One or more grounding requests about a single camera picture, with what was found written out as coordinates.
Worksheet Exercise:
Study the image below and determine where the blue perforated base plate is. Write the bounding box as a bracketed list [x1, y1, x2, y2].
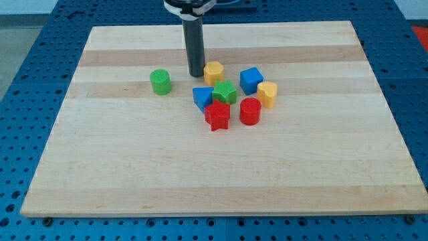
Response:
[1, 0, 427, 240]

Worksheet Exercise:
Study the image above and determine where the light wooden board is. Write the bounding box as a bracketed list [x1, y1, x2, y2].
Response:
[21, 21, 427, 218]

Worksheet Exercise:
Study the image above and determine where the yellow heart block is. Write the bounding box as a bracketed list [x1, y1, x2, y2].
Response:
[256, 82, 278, 108]

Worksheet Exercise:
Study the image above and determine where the yellow hexagon block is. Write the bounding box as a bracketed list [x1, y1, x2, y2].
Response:
[203, 61, 225, 86]

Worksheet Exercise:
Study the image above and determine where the red star block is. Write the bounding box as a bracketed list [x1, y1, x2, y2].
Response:
[204, 100, 231, 131]

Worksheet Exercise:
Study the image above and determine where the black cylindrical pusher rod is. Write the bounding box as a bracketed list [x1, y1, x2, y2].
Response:
[182, 17, 205, 78]

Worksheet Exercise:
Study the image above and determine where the red object at right edge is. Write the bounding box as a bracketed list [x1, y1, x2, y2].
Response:
[412, 26, 428, 52]

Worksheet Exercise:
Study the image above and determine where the green cylinder block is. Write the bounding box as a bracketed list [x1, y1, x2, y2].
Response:
[150, 69, 172, 96]

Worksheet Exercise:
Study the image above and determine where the blue triangle block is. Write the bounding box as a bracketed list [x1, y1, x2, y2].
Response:
[193, 87, 214, 113]

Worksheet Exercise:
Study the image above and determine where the blue cube block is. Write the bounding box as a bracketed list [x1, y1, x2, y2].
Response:
[239, 67, 263, 95]

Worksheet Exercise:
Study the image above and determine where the white and black rod mount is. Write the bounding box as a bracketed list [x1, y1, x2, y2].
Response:
[164, 0, 217, 21]

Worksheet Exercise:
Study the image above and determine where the red cylinder block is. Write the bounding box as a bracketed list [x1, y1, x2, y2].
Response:
[239, 97, 261, 126]

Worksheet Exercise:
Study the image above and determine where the green star block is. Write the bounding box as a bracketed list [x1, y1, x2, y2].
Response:
[212, 80, 237, 104]

